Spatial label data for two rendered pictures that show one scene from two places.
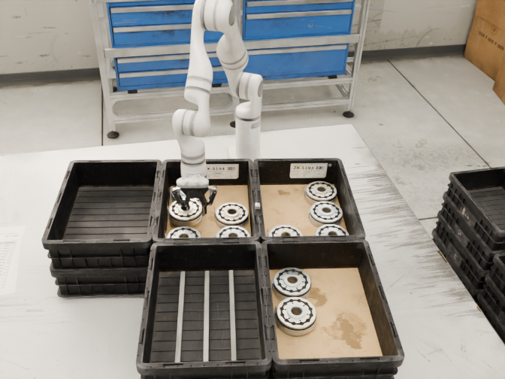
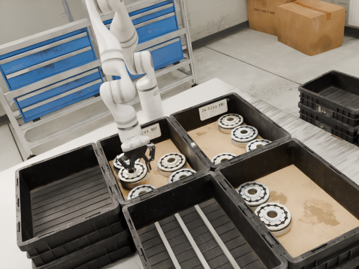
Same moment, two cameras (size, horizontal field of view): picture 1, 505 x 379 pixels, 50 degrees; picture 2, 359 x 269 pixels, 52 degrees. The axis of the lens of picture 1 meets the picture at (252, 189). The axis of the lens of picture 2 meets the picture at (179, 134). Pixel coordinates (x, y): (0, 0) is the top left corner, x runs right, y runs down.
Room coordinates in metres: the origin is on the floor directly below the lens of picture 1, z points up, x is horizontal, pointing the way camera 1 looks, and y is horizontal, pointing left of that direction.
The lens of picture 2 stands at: (0.26, 0.22, 1.67)
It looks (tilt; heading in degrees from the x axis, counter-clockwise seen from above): 33 degrees down; 349
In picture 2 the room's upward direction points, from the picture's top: 12 degrees counter-clockwise
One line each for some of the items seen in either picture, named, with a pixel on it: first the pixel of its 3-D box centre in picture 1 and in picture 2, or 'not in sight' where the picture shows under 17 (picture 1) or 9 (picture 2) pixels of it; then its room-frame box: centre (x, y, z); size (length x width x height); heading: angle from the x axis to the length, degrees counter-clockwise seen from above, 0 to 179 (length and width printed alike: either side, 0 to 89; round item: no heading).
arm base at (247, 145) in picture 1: (247, 134); (151, 103); (1.74, 0.02, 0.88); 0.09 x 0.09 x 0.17; 23
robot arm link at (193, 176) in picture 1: (192, 168); (130, 132); (1.28, 0.17, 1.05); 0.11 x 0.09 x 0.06; 3
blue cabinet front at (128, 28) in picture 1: (172, 46); (55, 75); (3.18, 0.52, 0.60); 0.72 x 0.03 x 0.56; 103
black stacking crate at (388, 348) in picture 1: (323, 310); (293, 204); (0.93, -0.19, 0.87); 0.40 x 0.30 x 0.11; 4
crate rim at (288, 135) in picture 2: (304, 198); (225, 127); (1.32, -0.16, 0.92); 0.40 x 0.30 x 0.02; 4
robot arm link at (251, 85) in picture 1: (248, 96); (143, 71); (1.74, 0.03, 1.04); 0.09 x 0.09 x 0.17; 72
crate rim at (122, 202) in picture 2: (207, 198); (148, 156); (1.30, 0.14, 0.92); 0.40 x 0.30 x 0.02; 4
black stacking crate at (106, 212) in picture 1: (110, 213); (68, 199); (1.28, 0.44, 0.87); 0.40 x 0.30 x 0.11; 4
